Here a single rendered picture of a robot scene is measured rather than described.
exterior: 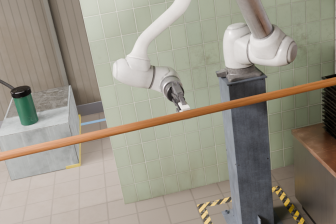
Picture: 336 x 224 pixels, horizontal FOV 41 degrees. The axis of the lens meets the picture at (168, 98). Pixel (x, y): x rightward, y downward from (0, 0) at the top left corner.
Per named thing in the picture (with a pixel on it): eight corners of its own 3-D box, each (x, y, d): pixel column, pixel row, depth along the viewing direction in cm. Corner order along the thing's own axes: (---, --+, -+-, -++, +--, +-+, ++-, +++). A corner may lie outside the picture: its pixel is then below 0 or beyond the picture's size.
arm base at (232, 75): (212, 72, 251) (211, 63, 249) (250, 65, 253) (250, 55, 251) (222, 84, 234) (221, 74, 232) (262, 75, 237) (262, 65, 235)
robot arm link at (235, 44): (235, 57, 252) (232, 18, 244) (264, 60, 241) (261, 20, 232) (218, 67, 242) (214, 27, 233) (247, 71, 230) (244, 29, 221)
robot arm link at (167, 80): (182, 93, 192) (185, 98, 187) (161, 97, 191) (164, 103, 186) (179, 73, 189) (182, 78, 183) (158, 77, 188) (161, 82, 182)
